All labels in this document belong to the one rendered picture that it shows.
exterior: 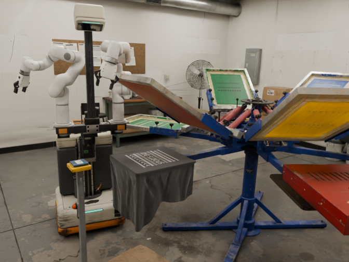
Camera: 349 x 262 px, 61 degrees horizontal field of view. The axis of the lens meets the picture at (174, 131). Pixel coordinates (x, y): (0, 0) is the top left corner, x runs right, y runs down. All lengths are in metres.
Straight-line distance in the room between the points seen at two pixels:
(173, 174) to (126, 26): 4.53
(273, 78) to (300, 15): 1.33
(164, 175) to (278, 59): 5.14
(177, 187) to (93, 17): 1.35
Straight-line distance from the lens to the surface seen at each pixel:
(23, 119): 5.78
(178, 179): 2.16
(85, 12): 2.36
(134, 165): 2.08
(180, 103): 1.91
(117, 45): 1.95
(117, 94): 2.51
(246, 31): 7.45
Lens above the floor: 1.68
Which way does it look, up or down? 14 degrees down
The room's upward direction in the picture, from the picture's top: 2 degrees clockwise
